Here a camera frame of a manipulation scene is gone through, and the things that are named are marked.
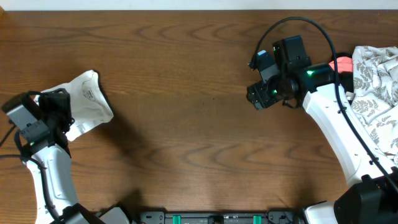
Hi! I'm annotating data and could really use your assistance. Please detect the white t-shirt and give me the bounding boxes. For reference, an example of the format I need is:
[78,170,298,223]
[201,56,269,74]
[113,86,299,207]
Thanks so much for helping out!
[46,70,114,141]

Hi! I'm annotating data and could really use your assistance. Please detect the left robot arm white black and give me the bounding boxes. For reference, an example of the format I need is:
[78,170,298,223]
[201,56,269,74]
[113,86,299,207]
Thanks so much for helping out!
[14,88,130,224]

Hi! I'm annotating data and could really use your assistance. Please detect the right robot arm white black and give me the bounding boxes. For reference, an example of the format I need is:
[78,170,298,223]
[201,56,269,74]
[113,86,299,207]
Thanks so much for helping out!
[247,62,397,223]

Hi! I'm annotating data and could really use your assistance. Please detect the black garment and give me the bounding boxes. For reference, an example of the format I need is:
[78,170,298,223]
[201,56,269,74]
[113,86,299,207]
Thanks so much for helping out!
[336,52,354,93]

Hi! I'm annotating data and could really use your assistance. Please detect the red garment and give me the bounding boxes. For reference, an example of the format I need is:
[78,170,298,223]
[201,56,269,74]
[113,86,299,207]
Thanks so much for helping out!
[336,57,353,73]

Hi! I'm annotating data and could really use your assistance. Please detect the white leaf-patterned garment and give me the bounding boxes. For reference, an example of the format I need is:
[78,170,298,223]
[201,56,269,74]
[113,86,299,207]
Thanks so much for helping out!
[351,46,397,163]

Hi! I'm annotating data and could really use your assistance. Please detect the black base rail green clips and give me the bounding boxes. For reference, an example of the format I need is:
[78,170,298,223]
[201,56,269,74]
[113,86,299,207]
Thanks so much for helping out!
[132,209,308,224]

